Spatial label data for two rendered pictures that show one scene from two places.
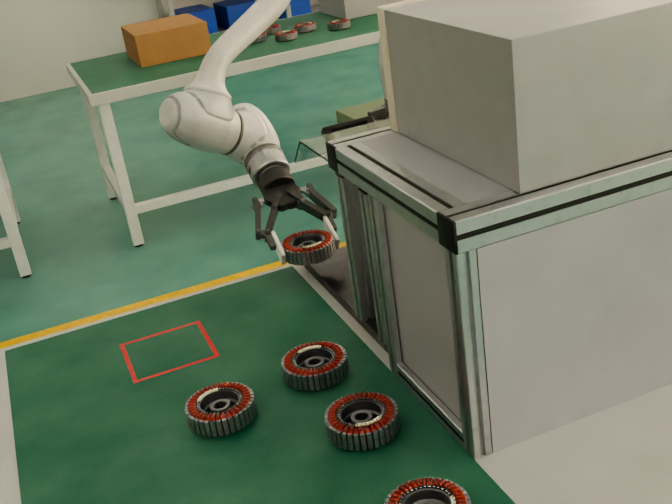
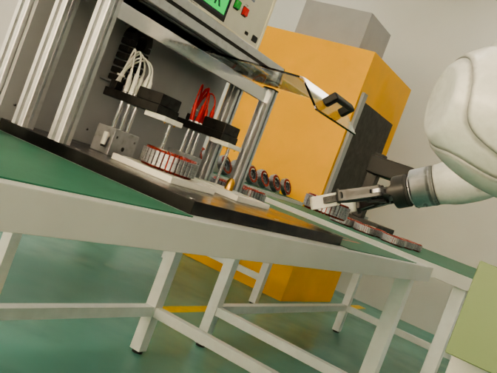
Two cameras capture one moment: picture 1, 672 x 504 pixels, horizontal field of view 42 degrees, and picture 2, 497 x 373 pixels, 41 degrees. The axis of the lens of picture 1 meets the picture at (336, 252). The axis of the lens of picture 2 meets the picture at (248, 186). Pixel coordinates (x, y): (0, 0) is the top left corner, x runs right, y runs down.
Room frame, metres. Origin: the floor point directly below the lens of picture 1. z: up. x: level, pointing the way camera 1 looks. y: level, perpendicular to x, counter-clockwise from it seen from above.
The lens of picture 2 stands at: (2.73, -1.16, 0.85)
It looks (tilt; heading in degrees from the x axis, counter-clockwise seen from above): 2 degrees down; 138
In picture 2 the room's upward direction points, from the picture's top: 21 degrees clockwise
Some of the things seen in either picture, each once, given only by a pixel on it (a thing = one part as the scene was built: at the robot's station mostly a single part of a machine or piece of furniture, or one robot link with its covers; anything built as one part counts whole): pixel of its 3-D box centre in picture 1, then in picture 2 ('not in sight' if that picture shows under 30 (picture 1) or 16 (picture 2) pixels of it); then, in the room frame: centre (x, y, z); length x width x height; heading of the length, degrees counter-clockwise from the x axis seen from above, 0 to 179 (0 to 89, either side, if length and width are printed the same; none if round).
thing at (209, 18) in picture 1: (194, 21); not in sight; (7.82, 0.91, 0.39); 0.42 x 0.28 x 0.21; 20
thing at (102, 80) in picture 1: (303, 103); not in sight; (4.57, 0.05, 0.37); 2.20 x 0.90 x 0.75; 109
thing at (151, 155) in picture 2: not in sight; (168, 161); (1.66, -0.41, 0.80); 0.11 x 0.11 x 0.04
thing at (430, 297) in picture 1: (427, 318); not in sight; (1.14, -0.12, 0.91); 0.28 x 0.03 x 0.32; 19
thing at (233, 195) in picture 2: not in sight; (227, 192); (1.59, -0.19, 0.78); 0.15 x 0.15 x 0.01; 19
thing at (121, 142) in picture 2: not in sight; (115, 142); (1.53, -0.46, 0.80); 0.07 x 0.05 x 0.06; 109
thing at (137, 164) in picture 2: not in sight; (164, 174); (1.66, -0.41, 0.78); 0.15 x 0.15 x 0.01; 19
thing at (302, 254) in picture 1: (308, 247); (326, 206); (1.67, 0.05, 0.82); 0.11 x 0.11 x 0.04
